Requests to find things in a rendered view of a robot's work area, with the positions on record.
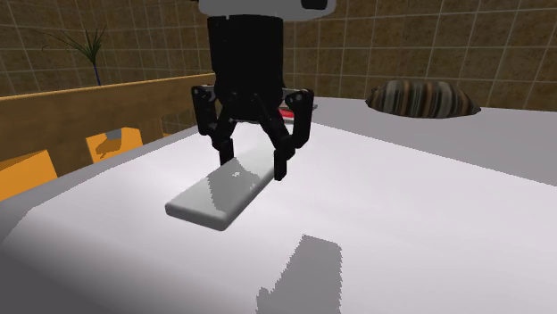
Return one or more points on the striped brown grey pillow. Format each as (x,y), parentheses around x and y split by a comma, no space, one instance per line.
(422,99)

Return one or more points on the green spiky plant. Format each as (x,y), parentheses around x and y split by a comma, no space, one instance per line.
(90,50)

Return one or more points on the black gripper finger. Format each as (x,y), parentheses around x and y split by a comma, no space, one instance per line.
(303,117)
(204,108)

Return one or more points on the silver flat rectangular device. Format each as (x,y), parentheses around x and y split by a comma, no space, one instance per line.
(213,198)

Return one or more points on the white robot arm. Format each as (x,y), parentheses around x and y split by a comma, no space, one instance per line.
(256,6)

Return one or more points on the wooden bed frame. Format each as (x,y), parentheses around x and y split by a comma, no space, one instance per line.
(87,108)

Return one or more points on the bed with white cover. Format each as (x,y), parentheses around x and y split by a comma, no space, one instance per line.
(391,217)

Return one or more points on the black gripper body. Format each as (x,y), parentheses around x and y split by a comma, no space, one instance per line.
(246,56)

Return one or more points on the red flat thing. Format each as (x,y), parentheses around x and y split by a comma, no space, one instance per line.
(286,114)

